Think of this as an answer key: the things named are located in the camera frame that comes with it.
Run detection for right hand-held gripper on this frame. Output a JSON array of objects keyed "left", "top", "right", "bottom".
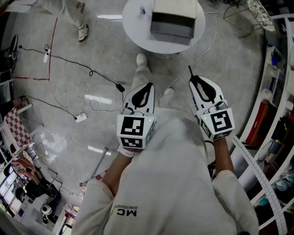
[{"left": 189, "top": 76, "right": 235, "bottom": 141}]

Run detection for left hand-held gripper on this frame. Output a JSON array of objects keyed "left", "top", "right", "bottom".
[{"left": 116, "top": 82, "right": 157, "bottom": 150}]

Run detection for person's left forearm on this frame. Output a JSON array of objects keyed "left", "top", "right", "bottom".
[{"left": 102, "top": 150, "right": 136, "bottom": 197}]

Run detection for person's right forearm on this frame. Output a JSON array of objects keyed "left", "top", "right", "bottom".
[{"left": 212, "top": 137, "right": 235, "bottom": 176}]

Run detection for person's left white shoe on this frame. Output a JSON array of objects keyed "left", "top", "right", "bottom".
[{"left": 136, "top": 53, "right": 148, "bottom": 67}]

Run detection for red box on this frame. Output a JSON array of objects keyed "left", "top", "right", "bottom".
[{"left": 245, "top": 102, "right": 269, "bottom": 145}]

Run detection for short white power strip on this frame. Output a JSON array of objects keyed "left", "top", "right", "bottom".
[{"left": 75, "top": 112, "right": 89, "bottom": 123}]

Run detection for round white table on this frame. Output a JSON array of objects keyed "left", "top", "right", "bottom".
[{"left": 122, "top": 0, "right": 206, "bottom": 55}]

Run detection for white shelf rack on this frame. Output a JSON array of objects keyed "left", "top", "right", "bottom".
[{"left": 229, "top": 13, "right": 294, "bottom": 235}]

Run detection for person's white sweatshirt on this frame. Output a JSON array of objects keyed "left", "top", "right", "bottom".
[{"left": 71, "top": 107, "right": 260, "bottom": 235}]

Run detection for perforated metal strip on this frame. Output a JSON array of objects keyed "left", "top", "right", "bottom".
[{"left": 232, "top": 135, "right": 288, "bottom": 235}]

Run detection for red floor tape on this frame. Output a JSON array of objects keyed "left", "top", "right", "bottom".
[{"left": 13, "top": 17, "right": 58, "bottom": 82}]

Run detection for black standing fan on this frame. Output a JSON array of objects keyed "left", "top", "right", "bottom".
[{"left": 6, "top": 34, "right": 19, "bottom": 72}]

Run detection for long white floor cable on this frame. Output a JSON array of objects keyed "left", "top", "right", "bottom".
[{"left": 158, "top": 11, "right": 218, "bottom": 100}]

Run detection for looped white cable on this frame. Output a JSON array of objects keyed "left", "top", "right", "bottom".
[{"left": 45, "top": 62, "right": 124, "bottom": 115}]

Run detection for bundle of black cables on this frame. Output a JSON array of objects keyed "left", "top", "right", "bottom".
[{"left": 207, "top": 160, "right": 217, "bottom": 182}]

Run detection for black adapter cable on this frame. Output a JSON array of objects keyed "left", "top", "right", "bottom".
[{"left": 17, "top": 45, "right": 120, "bottom": 88}]

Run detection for thin black floor cable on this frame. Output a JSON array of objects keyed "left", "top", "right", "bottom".
[{"left": 22, "top": 95, "right": 78, "bottom": 120}]

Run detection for wire mesh basket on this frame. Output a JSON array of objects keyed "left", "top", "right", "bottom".
[{"left": 246, "top": 0, "right": 277, "bottom": 33}]

